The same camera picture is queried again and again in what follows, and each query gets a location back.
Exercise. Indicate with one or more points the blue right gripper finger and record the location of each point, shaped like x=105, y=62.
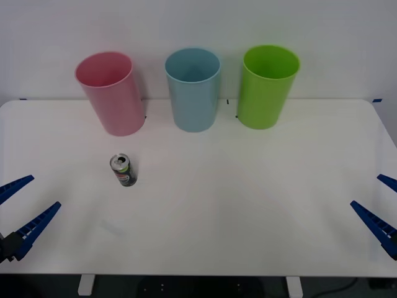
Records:
x=380, y=226
x=389, y=181

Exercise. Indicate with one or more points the green plastic bin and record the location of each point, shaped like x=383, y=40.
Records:
x=263, y=102

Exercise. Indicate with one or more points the pale blue plastic bin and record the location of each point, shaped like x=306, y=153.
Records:
x=193, y=105

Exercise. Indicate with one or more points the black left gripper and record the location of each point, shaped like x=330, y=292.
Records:
x=7, y=248

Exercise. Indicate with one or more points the pink plastic bin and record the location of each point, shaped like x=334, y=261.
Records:
x=114, y=105

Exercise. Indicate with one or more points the black drink can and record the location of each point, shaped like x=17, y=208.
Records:
x=125, y=175

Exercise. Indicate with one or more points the white table leg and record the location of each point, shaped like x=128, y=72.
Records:
x=86, y=285
x=294, y=286

